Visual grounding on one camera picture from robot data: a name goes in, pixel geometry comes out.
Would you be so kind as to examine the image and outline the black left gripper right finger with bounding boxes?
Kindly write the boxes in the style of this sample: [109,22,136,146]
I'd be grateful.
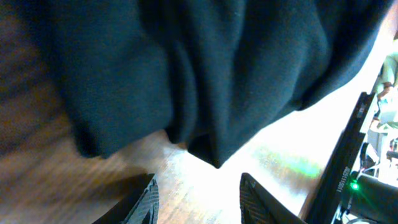
[239,173,306,224]

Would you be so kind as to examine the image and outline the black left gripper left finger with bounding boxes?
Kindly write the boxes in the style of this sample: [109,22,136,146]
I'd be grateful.
[93,174,159,224]

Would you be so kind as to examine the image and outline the black leggings red waistband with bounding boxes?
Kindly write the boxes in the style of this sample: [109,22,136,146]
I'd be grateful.
[12,0,392,167]

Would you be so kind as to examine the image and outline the black monitor edge background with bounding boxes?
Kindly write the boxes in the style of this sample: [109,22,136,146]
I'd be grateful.
[303,92,377,224]

